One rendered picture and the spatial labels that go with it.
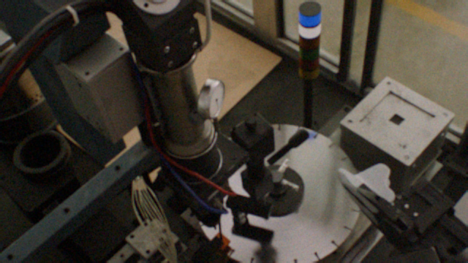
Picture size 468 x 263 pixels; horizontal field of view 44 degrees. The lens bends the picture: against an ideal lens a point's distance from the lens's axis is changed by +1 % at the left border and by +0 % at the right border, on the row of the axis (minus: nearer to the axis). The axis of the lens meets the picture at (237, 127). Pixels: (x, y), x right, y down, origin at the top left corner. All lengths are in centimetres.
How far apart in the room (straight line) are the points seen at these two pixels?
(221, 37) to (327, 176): 70
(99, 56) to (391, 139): 78
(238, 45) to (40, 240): 87
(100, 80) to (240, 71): 97
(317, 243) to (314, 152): 21
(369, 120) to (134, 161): 54
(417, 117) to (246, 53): 56
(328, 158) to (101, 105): 61
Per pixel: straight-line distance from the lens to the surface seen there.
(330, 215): 112
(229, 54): 167
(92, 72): 67
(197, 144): 76
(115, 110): 72
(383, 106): 135
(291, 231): 111
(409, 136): 131
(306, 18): 117
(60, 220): 109
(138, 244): 120
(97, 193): 110
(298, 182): 115
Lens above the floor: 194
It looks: 53 degrees down
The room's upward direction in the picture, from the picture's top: 8 degrees counter-clockwise
